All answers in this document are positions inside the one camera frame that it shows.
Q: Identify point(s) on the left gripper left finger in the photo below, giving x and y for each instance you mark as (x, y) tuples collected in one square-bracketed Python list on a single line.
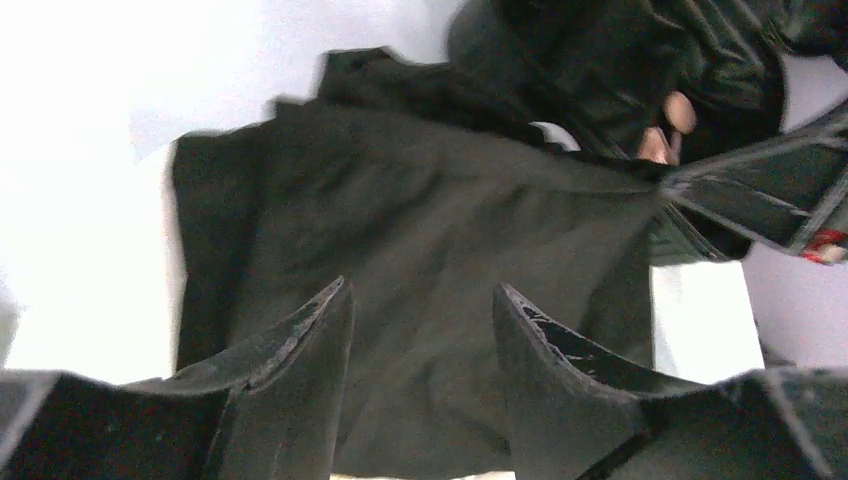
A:
[(267, 407)]

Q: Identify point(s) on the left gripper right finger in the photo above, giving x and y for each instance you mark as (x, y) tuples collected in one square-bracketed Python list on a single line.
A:
[(579, 411)]

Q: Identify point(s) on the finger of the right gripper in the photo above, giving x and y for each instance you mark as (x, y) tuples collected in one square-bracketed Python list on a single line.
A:
[(789, 192)]

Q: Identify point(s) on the black ribbed hard-shell suitcase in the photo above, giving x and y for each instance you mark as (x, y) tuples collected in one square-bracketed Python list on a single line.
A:
[(602, 70)]

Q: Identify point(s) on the round wooden brush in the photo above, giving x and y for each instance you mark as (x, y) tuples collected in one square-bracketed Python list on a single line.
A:
[(681, 116)]

